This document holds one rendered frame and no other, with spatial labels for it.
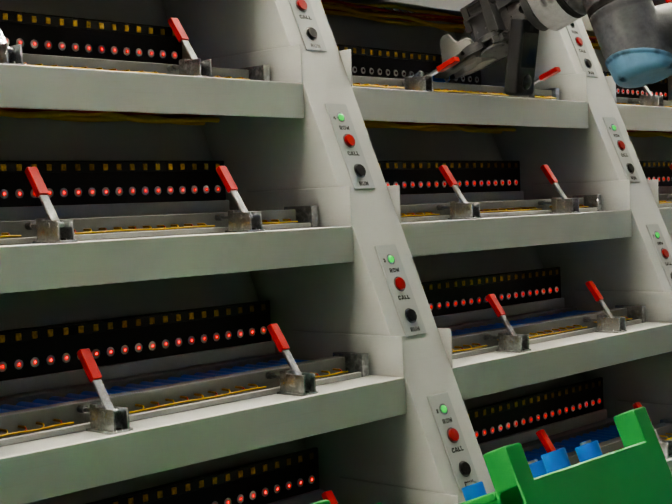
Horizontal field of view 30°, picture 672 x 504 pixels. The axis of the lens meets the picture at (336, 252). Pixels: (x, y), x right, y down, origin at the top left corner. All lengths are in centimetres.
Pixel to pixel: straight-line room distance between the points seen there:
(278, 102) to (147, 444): 53
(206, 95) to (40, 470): 54
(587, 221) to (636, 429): 107
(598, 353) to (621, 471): 98
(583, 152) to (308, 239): 79
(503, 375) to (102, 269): 63
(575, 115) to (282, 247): 81
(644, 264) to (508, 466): 134
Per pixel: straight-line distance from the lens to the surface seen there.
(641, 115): 235
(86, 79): 141
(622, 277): 216
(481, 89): 203
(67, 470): 121
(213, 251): 141
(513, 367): 173
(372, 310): 156
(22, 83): 136
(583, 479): 89
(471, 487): 104
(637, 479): 95
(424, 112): 182
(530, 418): 199
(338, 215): 159
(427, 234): 169
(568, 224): 198
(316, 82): 165
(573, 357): 185
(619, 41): 181
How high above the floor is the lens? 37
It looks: 13 degrees up
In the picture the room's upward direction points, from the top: 19 degrees counter-clockwise
